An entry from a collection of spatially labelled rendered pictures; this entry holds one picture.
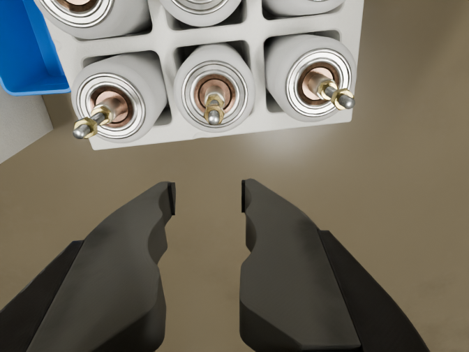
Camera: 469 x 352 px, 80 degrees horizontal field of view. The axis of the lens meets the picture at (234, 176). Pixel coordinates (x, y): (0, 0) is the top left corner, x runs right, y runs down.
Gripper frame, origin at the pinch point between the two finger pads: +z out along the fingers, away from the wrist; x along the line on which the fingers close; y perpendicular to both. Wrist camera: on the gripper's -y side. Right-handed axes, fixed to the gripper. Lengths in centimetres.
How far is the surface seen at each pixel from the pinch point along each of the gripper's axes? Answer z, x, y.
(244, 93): 21.1, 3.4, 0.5
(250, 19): 28.5, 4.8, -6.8
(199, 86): 21.3, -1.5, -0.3
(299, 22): 28.5, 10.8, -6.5
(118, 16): 21.8, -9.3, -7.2
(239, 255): 47, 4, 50
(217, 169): 47, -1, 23
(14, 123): 36, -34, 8
